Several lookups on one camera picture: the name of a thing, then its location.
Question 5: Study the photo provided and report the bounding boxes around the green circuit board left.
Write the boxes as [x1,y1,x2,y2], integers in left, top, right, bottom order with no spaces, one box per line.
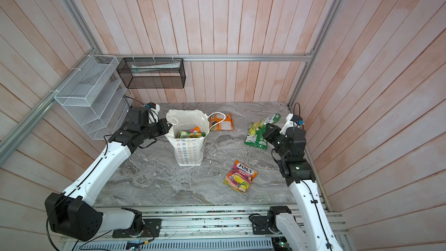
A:
[125,241,141,251]

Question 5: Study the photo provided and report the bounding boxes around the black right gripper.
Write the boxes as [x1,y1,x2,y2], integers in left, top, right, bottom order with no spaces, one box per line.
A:
[264,121,290,163]

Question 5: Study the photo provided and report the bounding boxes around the orange candy bag back side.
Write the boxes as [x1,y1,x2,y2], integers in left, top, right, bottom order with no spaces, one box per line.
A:
[209,113,234,131]

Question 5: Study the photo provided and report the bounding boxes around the slotted aluminium base rail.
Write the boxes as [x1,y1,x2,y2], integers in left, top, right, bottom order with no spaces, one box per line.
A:
[59,204,353,251]

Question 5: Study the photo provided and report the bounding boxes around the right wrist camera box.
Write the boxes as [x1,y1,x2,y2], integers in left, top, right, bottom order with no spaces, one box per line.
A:
[280,113,304,135]

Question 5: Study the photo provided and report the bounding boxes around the green Fox's spring tea bag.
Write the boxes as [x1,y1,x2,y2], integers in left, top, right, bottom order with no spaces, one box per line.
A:
[176,127,206,139]

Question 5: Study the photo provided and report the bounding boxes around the aluminium frame rails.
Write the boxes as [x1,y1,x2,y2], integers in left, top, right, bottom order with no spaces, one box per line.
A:
[1,0,343,165]

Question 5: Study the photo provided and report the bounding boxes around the small green candy bag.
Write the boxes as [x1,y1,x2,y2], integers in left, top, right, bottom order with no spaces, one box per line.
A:
[244,121,267,150]

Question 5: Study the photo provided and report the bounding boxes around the yellow green Fox's bag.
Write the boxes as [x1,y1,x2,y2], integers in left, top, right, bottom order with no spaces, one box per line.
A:
[249,113,281,131]

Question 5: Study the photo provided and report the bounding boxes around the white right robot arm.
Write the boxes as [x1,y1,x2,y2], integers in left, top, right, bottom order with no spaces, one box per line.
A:
[262,123,342,251]

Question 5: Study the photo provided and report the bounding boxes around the green circuit board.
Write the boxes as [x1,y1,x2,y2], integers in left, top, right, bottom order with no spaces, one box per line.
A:
[271,237,292,251]
[125,241,141,251]

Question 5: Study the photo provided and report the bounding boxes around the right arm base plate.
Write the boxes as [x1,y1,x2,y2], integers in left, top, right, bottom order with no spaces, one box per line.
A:
[249,213,279,235]

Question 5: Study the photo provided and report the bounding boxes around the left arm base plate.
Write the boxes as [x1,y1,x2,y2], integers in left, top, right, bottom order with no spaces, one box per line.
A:
[112,218,162,238]

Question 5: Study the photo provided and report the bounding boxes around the white wire wall shelf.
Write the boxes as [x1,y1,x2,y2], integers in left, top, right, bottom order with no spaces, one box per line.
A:
[55,55,133,140]

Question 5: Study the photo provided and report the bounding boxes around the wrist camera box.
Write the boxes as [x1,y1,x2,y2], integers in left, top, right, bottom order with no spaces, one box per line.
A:
[145,102,160,123]
[280,113,304,135]

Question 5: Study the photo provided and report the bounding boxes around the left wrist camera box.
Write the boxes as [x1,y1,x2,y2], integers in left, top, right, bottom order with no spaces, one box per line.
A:
[145,102,160,123]

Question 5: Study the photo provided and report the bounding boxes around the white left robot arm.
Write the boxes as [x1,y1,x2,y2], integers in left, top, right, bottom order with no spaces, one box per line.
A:
[45,102,172,242]

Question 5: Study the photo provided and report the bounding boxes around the white printed paper bag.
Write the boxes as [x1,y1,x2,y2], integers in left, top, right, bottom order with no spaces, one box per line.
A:
[165,109,212,166]

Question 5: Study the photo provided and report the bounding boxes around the green circuit board right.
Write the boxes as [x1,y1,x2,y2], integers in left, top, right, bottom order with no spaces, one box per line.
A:
[271,237,292,251]

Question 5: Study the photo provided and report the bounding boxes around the Fox's fruits bag front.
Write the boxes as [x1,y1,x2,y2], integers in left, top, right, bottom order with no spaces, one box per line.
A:
[223,160,258,193]

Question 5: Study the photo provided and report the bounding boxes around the black mesh wall basket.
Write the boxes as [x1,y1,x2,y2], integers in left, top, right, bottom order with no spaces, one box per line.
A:
[117,57,187,89]

